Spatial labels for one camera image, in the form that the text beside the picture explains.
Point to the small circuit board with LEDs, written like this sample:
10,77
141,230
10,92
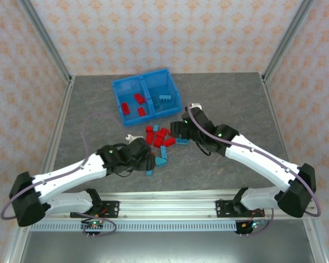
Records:
94,225
253,225

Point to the small light blue lego brick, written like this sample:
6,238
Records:
155,102
155,128

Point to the long aluminium base rail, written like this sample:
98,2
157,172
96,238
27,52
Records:
167,205

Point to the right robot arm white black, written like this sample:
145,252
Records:
260,170

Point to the small red lego brick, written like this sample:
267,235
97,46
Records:
148,129

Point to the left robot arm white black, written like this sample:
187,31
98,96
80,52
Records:
71,179

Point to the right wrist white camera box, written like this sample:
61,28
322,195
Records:
195,105

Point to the aluminium frame post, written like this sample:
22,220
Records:
286,41
48,41

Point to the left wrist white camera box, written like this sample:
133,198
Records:
133,137

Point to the aluminium table side rail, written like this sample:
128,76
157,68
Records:
273,109
65,104

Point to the blue plastic storage bin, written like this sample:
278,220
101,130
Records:
164,85
126,90

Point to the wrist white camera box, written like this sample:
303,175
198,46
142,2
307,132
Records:
195,105
133,137

